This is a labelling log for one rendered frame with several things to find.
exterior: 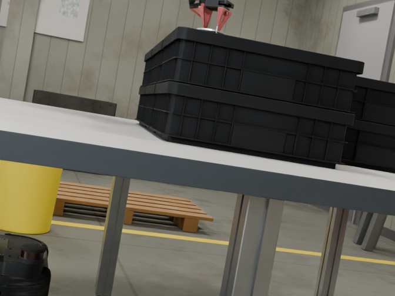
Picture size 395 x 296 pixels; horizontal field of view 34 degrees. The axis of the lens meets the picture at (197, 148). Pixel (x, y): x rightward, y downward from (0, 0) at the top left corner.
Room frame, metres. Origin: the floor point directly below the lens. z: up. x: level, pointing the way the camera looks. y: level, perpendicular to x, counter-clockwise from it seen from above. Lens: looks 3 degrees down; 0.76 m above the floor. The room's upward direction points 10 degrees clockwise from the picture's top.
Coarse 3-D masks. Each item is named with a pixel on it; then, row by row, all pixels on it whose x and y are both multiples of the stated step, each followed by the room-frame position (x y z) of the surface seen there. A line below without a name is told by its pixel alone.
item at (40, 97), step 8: (40, 96) 6.22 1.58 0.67; (48, 96) 6.23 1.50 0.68; (56, 96) 6.25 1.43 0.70; (64, 96) 6.26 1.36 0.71; (72, 96) 6.28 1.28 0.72; (40, 104) 6.22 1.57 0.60; (48, 104) 6.24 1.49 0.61; (56, 104) 6.25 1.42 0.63; (64, 104) 6.27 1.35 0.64; (72, 104) 6.28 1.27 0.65; (80, 104) 6.30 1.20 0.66; (88, 104) 6.31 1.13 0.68; (96, 104) 6.33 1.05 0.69; (104, 104) 6.35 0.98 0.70; (112, 104) 6.36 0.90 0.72; (96, 112) 6.33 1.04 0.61; (104, 112) 6.35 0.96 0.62; (112, 112) 6.37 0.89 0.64
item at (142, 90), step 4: (140, 88) 2.08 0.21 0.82; (144, 88) 1.92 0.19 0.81; (140, 92) 2.04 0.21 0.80; (144, 92) 1.89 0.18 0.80; (140, 96) 2.07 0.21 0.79; (144, 96) 1.94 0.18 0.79; (140, 100) 2.08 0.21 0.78; (144, 100) 1.90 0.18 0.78; (140, 104) 2.04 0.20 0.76; (144, 104) 1.90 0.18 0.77; (140, 108) 2.01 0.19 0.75; (144, 108) 1.91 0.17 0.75; (140, 112) 1.97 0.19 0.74; (144, 112) 1.91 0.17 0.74; (136, 116) 2.11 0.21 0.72; (140, 116) 1.94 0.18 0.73; (140, 120) 1.90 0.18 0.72; (140, 124) 2.06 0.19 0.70
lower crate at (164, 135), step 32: (160, 96) 1.45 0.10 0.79; (192, 96) 1.28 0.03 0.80; (224, 96) 1.30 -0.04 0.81; (160, 128) 1.35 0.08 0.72; (192, 128) 1.30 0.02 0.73; (224, 128) 1.31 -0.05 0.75; (256, 128) 1.31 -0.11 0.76; (288, 128) 1.33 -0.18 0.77; (320, 128) 1.34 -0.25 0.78; (288, 160) 1.34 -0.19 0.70; (320, 160) 1.33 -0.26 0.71
